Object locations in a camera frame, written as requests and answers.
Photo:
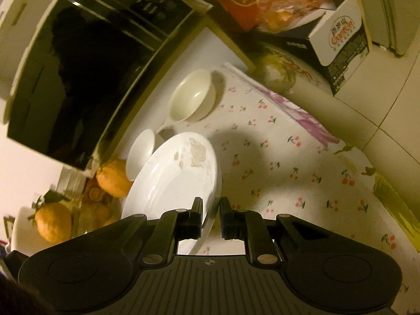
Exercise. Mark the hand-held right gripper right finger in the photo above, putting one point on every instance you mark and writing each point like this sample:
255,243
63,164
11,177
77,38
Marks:
226,220

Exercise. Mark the black and white microwave oven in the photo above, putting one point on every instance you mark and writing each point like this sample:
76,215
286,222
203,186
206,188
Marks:
82,72

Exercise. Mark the clear plastic bag of fruit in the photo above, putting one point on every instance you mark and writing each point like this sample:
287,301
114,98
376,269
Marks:
295,3

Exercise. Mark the white ceramic bowl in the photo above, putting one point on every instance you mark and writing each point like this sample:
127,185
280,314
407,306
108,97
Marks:
192,96

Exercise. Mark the black and white cardboard box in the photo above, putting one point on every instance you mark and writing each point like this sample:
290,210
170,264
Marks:
341,39

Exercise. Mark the purple patterned cloth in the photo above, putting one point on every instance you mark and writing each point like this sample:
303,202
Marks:
305,118

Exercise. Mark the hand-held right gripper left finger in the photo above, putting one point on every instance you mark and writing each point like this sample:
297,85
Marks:
197,218

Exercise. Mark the orange citrus fruit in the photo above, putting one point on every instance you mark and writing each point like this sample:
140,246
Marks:
52,223
113,178

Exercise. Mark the pale round vegetable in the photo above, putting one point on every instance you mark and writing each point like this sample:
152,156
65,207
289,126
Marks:
275,73

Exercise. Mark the cherry print white cloth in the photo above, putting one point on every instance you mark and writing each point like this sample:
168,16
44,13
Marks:
279,170

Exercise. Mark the clear plastic container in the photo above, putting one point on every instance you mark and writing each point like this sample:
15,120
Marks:
95,203

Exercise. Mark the red printed gift box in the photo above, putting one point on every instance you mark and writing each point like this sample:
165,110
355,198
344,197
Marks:
229,0

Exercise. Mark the small white bowl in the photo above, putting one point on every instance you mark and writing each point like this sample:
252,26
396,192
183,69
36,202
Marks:
141,154

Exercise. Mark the white refrigerator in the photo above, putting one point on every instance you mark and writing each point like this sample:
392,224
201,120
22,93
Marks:
387,6

